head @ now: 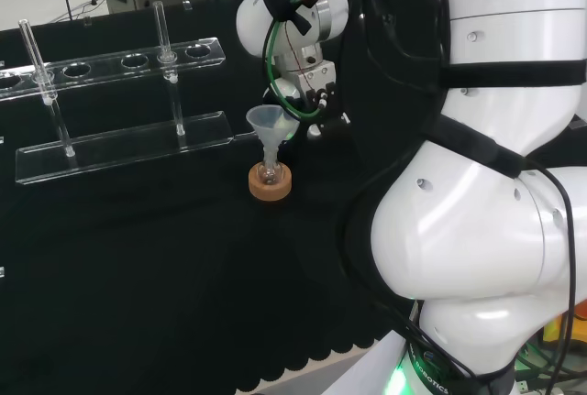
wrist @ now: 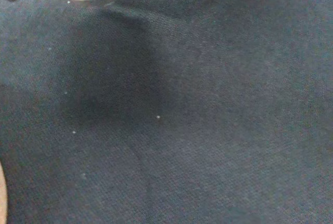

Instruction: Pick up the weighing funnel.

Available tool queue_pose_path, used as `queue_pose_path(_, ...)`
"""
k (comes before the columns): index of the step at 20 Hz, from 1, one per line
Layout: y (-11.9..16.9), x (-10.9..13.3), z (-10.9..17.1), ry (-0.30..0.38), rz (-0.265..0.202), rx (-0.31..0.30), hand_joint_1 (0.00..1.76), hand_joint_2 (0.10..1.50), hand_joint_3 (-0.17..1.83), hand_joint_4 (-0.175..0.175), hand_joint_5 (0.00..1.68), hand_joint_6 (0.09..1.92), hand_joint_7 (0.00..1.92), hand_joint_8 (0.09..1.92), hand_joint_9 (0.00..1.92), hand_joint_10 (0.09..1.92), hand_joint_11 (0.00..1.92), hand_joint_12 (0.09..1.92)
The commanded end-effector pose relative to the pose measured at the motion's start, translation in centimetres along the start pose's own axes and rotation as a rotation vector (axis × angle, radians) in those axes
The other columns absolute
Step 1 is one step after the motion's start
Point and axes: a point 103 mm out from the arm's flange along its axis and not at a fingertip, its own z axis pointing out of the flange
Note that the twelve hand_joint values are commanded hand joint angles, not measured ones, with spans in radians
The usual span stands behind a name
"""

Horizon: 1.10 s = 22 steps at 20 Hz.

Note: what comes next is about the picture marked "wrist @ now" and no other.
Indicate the black bench cloth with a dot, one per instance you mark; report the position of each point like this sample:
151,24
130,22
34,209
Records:
182,104

